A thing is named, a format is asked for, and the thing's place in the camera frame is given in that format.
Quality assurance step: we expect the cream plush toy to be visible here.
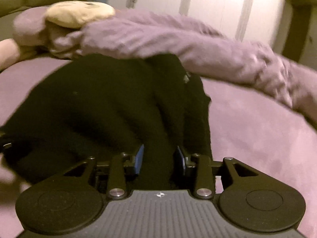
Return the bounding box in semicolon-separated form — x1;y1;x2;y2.
45;1;116;29

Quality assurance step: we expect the pink pillow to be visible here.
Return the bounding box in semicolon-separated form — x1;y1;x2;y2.
0;38;38;71

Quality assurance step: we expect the white wardrobe with handles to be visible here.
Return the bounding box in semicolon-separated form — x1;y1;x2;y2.
108;0;285;46

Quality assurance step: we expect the black fleece garment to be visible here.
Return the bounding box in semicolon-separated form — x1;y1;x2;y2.
3;54;212;190

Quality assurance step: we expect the purple rumpled duvet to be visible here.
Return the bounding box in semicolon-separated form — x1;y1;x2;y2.
47;7;317;132

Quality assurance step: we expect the purple bed sheet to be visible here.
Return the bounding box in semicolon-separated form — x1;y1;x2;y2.
1;57;316;237

